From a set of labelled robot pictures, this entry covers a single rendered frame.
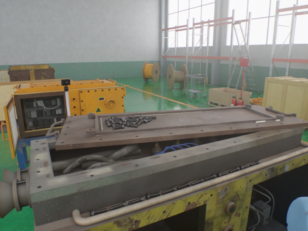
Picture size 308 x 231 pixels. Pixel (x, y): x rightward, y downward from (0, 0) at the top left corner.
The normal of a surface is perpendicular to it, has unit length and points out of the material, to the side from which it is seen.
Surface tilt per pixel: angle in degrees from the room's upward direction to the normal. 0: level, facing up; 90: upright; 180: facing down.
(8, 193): 56
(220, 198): 90
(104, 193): 90
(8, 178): 50
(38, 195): 90
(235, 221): 90
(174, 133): 0
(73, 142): 0
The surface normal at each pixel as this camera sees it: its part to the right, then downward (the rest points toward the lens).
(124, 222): 0.46, 0.23
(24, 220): 0.00, -0.97
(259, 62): -0.88, 0.12
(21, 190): 0.30, -0.58
